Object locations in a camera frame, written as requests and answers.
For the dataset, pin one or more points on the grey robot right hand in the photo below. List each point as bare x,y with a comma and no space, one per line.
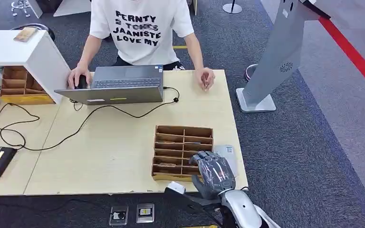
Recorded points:
215,174

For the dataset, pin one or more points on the person's left hand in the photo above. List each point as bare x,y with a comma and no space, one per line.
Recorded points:
205,78

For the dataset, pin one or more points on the person's right hand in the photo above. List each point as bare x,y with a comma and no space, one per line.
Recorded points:
75,74

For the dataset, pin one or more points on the black computer mouse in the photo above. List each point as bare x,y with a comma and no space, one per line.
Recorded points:
82,82

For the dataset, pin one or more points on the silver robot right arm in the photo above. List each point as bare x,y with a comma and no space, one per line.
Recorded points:
242,209

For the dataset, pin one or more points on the grey plastic card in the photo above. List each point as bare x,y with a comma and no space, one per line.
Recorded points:
228,152

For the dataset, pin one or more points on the white desk shelf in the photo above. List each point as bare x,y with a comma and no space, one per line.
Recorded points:
40,59

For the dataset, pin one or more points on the round metal floor base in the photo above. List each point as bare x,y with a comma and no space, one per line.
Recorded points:
249,71

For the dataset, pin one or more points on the wooden card box with dividers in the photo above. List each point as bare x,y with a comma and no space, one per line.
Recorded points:
176,151

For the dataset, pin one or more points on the brown card in slot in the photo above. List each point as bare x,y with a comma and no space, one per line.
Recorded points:
167,164

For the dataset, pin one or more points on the grey laptop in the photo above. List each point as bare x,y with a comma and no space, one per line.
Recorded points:
125,83

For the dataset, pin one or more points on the black round chair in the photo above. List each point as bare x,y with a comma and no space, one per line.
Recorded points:
48,30

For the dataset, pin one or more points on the wooden box with yellow base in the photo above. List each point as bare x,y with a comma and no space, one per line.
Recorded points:
22,91

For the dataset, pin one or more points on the small wooden card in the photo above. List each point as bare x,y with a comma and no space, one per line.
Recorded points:
25,34

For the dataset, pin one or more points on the stanchion round base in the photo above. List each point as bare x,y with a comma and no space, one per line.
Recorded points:
232,8

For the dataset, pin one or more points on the grey floor kiosk stand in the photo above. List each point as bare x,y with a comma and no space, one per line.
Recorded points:
277,53

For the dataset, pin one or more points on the person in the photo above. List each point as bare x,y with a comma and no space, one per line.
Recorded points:
140,31

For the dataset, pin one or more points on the floor socket with yellow label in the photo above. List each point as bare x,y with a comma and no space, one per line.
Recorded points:
145,213

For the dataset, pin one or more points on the chrome chair base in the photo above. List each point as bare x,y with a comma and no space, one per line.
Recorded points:
20,5

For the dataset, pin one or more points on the floor socket with black plug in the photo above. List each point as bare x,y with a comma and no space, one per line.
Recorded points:
119,216

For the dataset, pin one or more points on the red barrier belt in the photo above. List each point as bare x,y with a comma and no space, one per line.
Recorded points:
355,58

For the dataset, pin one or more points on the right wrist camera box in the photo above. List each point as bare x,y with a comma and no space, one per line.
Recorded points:
176,188

